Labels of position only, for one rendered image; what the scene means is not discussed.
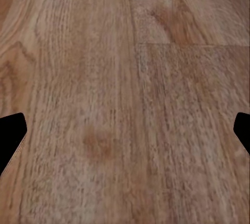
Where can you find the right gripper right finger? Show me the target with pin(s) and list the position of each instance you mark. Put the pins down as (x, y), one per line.
(242, 129)

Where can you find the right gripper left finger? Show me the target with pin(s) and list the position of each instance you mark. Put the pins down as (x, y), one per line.
(12, 130)

